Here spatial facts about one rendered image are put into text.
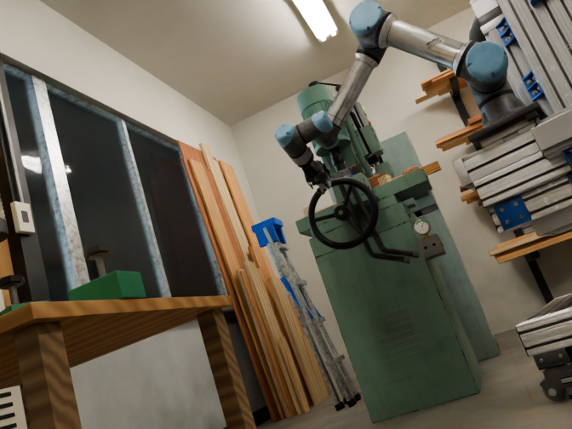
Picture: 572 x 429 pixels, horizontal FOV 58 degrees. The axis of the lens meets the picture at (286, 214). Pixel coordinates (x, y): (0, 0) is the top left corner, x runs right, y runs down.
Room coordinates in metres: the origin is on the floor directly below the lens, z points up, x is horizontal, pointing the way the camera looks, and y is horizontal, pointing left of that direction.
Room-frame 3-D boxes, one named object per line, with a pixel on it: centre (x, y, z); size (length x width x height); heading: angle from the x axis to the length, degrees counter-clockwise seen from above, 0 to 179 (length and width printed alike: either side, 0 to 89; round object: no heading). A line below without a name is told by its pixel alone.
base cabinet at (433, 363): (2.46, -0.35, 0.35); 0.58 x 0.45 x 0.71; 163
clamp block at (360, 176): (2.14, -0.31, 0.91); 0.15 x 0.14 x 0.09; 73
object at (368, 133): (2.50, -0.53, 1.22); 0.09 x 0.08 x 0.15; 163
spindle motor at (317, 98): (2.34, -0.32, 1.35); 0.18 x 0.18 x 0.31
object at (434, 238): (2.13, -0.52, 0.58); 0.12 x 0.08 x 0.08; 163
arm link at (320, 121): (1.69, -0.20, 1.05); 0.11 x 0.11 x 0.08; 72
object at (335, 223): (2.28, -0.30, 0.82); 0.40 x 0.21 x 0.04; 73
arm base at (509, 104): (1.62, -0.78, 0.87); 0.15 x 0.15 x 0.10
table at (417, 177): (2.22, -0.33, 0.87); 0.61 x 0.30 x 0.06; 73
